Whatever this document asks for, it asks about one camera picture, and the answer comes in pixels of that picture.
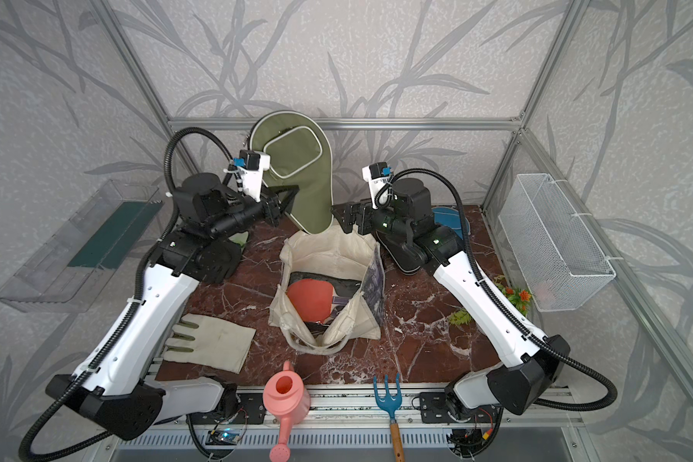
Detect blue hand rake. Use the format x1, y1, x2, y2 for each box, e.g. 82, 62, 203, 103
373, 373, 405, 462

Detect olive green paddle case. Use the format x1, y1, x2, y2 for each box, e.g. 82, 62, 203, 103
248, 110, 333, 234

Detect beige gardening glove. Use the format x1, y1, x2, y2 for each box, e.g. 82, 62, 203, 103
163, 314, 256, 373

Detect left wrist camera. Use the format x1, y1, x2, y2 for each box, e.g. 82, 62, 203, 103
232, 149, 271, 202

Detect white wire basket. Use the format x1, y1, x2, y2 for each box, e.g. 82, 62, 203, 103
499, 173, 616, 312

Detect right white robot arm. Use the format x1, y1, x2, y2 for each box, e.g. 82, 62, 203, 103
332, 162, 618, 421

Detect beige canvas tote bag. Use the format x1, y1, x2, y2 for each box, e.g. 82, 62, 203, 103
269, 225, 385, 356

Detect black and green work glove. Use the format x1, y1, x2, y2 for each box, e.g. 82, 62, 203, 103
208, 232, 249, 284

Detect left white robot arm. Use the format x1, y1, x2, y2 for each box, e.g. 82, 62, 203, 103
18, 127, 298, 461

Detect potted flower plant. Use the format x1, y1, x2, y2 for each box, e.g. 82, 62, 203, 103
448, 275, 533, 326

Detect clear case red paddles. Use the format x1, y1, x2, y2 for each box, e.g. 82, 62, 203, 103
286, 271, 362, 337

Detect pink watering can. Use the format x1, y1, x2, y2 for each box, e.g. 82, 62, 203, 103
263, 361, 311, 462

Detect clear plastic shelf tray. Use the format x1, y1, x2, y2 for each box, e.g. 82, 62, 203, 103
0, 180, 163, 314

